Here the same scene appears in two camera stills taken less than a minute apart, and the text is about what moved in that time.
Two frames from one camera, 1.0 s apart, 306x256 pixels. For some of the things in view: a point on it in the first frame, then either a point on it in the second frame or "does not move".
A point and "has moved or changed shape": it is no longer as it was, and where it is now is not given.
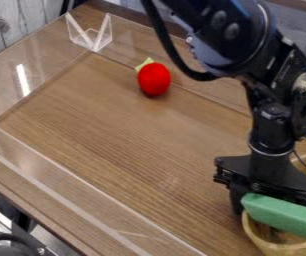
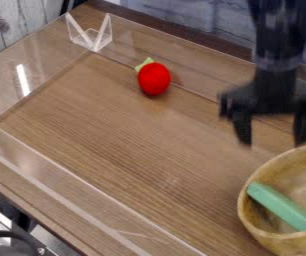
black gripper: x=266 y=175 -> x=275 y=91
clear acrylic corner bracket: x=89 y=39 does not move
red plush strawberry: x=153 y=77 does not move
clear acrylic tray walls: x=125 y=40 does not move
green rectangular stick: x=289 y=217 has moved or changed shape
